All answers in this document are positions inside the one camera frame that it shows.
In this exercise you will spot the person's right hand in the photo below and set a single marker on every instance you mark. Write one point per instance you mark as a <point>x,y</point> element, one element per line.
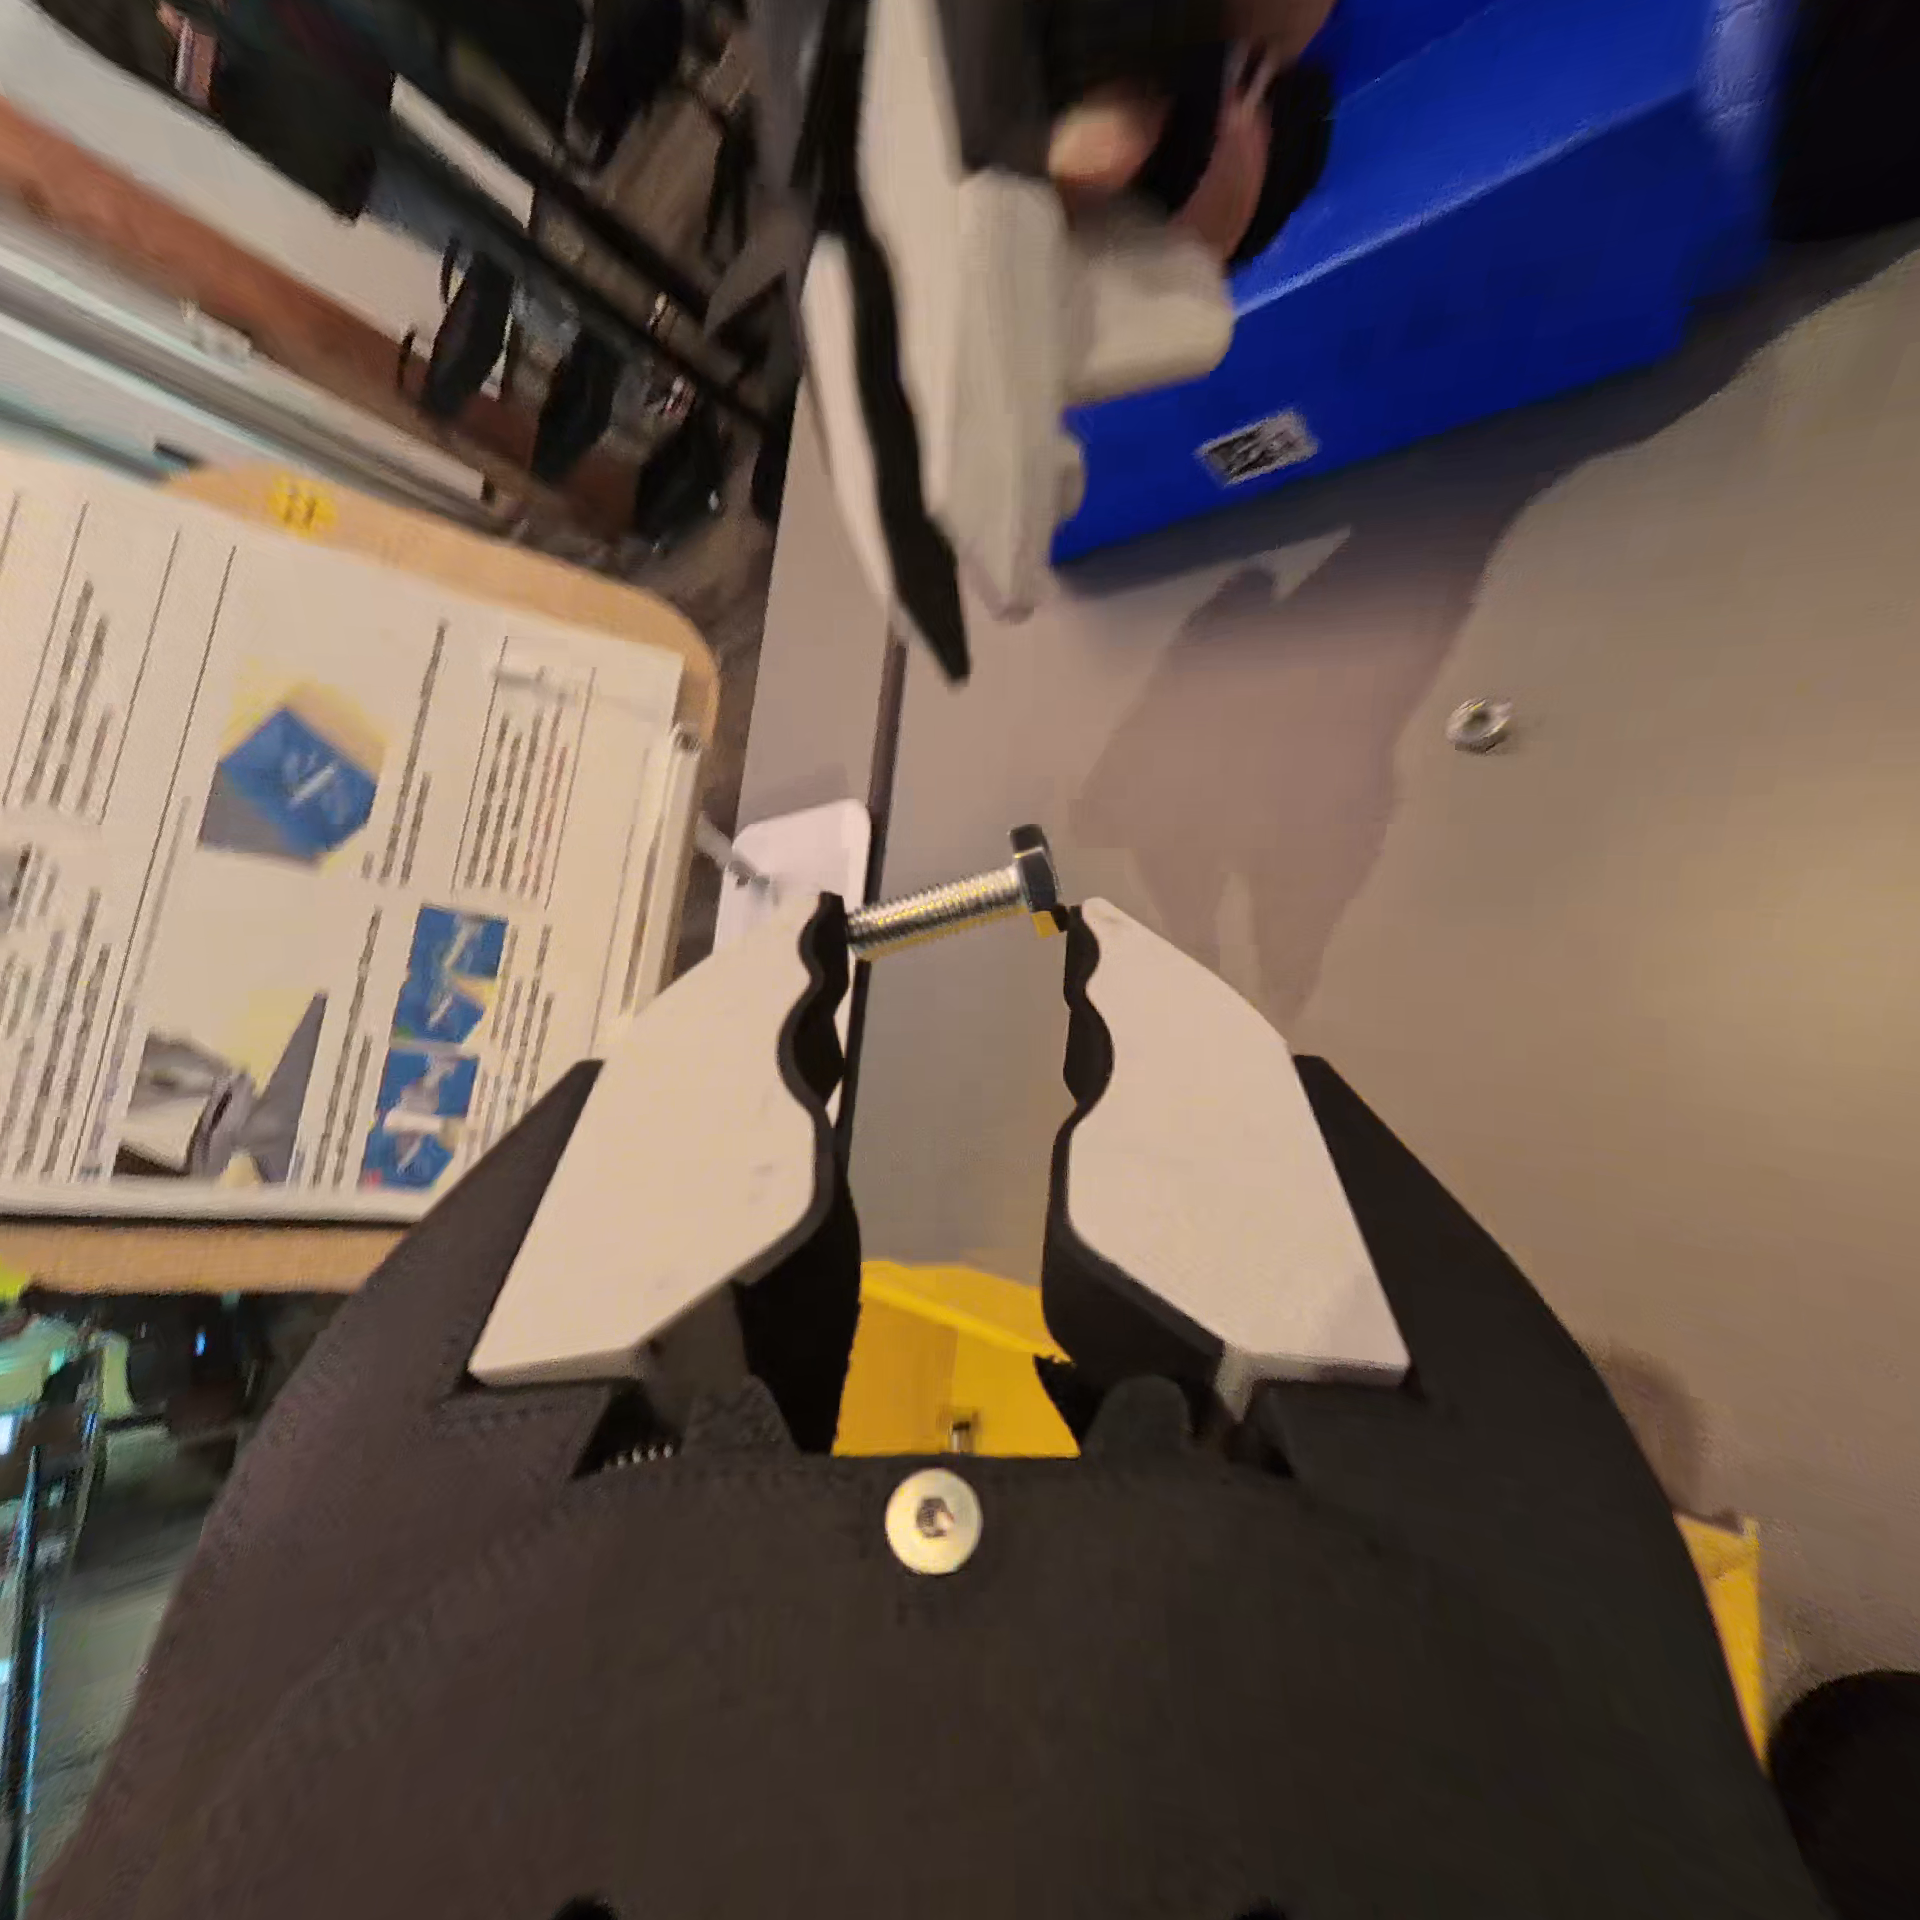
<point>1102,142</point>

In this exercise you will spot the black rolling cart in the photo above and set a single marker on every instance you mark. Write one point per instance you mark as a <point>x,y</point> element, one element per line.
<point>570,405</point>

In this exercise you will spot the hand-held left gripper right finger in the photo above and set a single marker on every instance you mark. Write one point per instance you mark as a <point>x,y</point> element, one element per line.
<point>1231,1200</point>

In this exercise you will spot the silver hex nut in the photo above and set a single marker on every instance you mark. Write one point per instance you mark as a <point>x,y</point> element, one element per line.
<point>1480,725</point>

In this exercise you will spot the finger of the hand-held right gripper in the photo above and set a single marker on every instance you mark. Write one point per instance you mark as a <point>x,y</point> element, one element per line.
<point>848,376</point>
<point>997,390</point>

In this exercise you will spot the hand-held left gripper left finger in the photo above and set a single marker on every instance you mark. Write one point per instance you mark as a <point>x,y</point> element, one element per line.
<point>662,1185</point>

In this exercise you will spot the white instruction sheet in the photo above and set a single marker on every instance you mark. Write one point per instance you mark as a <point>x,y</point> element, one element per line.
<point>301,901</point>

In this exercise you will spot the yellow smiley sticker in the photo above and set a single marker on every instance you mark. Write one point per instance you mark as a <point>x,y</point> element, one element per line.
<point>301,503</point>

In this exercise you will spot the white stand base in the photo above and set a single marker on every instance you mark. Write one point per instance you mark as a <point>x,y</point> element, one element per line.
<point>810,855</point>

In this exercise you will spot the yellow plastic bin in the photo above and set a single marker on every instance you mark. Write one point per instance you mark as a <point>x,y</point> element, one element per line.
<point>944,1350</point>

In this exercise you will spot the wooden document board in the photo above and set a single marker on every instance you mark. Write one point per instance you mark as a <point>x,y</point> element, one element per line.
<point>182,1253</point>

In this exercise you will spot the blue plastic bin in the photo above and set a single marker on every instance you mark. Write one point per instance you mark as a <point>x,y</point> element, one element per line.
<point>1501,225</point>

